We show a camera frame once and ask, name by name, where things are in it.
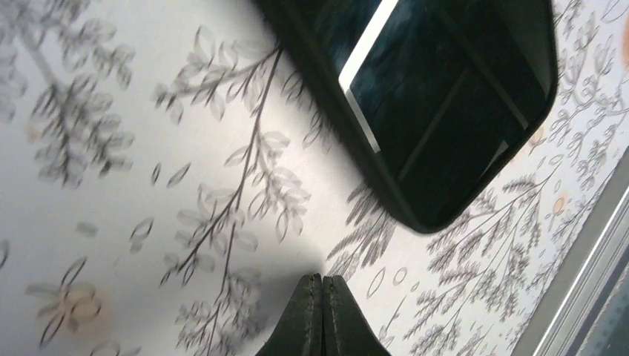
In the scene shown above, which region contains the aluminium rail frame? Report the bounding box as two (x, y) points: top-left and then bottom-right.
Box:
(513, 152), (628, 355)

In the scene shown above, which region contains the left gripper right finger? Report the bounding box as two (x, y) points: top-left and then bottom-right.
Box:
(323, 276), (389, 356)

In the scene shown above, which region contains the black phone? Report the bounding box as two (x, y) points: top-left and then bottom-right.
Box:
(257, 1), (558, 234)

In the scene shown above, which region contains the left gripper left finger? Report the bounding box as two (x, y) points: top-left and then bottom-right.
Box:
(257, 274), (323, 356)

